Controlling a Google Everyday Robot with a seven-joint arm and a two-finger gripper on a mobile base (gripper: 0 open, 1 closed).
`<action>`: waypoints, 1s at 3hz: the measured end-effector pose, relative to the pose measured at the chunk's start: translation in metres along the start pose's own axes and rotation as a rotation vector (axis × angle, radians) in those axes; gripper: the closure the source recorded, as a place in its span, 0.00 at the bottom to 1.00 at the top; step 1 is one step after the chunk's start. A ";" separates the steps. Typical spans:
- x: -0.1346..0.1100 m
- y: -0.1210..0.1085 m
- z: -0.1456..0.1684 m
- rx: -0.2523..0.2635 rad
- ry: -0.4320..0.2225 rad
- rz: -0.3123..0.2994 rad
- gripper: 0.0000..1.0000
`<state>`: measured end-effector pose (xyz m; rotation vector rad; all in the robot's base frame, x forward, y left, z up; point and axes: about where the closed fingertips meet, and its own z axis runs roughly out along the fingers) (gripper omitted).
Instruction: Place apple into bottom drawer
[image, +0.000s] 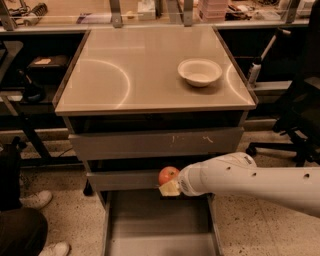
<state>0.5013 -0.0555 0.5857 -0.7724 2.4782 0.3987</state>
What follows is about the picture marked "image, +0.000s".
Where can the pink stacked trays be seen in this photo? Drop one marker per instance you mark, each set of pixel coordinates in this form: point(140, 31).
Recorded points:
point(212, 10)

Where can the black box on shelf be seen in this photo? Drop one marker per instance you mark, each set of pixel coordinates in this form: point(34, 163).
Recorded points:
point(49, 69)

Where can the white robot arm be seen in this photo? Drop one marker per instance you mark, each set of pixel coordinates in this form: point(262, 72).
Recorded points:
point(296, 188)

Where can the middle grey drawer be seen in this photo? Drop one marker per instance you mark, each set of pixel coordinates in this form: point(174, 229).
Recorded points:
point(124, 180)

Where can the open bottom grey drawer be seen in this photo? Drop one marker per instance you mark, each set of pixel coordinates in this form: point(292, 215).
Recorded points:
point(144, 223)

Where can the black office chair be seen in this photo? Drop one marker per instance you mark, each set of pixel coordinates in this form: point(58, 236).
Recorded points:
point(299, 106)

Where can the white sneaker far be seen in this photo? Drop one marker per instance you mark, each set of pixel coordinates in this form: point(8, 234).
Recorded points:
point(37, 200)

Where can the white spray bottle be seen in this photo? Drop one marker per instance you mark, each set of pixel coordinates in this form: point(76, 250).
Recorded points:
point(256, 65)

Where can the black handheld device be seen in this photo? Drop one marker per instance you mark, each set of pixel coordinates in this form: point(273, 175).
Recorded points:
point(33, 93)

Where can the white sneaker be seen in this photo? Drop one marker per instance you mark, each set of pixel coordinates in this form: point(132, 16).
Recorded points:
point(56, 249)
point(37, 200)

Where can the red apple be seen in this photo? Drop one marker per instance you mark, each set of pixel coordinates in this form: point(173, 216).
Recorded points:
point(167, 174)

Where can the grey drawer cabinet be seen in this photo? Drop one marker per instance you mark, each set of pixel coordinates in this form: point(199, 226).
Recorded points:
point(126, 80)

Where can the top grey drawer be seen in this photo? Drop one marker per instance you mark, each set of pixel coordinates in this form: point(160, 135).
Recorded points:
point(161, 143)

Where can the white paper bowl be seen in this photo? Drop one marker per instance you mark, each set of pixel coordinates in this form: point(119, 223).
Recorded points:
point(199, 72)

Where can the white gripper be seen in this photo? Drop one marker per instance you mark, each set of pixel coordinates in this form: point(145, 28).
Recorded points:
point(188, 181)

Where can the white sneaker near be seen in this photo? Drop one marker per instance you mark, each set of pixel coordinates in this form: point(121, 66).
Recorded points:
point(56, 249)

